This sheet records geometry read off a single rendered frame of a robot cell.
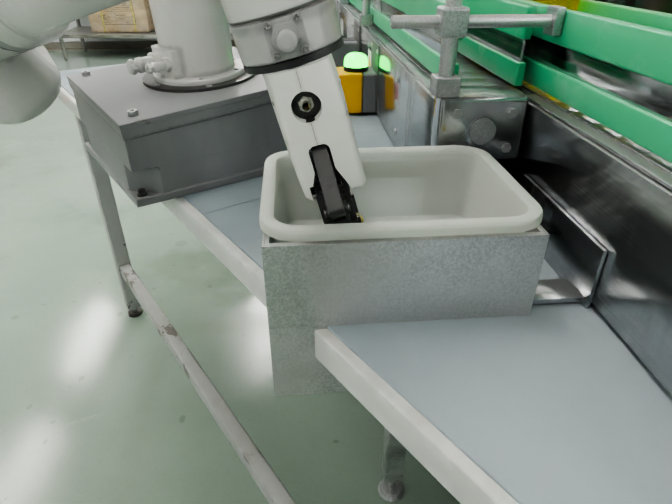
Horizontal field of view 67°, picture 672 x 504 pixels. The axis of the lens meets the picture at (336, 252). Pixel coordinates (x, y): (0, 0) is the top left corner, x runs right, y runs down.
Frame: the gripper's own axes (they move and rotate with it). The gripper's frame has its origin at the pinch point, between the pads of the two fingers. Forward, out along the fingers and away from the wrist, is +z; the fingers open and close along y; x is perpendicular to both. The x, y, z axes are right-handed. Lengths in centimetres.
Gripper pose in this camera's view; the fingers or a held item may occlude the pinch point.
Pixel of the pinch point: (344, 228)
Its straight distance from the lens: 44.7
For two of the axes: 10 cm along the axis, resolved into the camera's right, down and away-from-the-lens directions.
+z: 2.5, 8.1, 5.2
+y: -0.9, -5.2, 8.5
